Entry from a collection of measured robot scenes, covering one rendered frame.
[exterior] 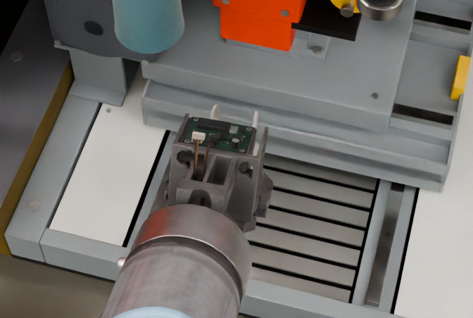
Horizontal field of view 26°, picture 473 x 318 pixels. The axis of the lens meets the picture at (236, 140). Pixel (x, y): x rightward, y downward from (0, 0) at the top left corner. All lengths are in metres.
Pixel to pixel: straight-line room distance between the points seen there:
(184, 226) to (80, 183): 0.95
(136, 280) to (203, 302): 0.05
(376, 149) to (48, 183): 0.53
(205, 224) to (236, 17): 0.67
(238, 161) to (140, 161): 0.89
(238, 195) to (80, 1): 0.74
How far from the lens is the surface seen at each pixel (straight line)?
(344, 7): 1.30
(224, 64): 1.61
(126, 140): 1.71
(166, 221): 0.74
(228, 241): 0.74
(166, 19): 1.26
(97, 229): 1.63
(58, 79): 1.74
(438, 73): 1.73
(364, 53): 1.64
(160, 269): 0.69
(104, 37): 1.56
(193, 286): 0.69
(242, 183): 0.82
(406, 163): 1.61
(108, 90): 1.76
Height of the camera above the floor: 1.49
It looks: 56 degrees down
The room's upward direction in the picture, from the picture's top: straight up
